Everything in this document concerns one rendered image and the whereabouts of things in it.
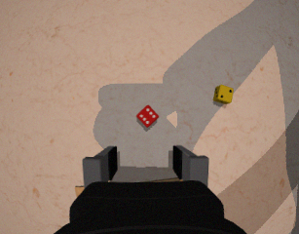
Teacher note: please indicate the orange square mat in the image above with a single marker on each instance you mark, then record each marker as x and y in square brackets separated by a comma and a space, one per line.
[79, 189]

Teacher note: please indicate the yellow die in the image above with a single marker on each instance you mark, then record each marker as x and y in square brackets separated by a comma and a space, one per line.
[223, 94]

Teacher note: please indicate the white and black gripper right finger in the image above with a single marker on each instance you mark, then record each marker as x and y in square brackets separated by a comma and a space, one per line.
[189, 166]

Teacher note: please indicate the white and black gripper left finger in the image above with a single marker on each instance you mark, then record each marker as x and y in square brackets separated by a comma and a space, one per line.
[101, 167]

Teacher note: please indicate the red die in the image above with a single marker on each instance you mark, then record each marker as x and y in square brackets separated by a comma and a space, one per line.
[147, 116]

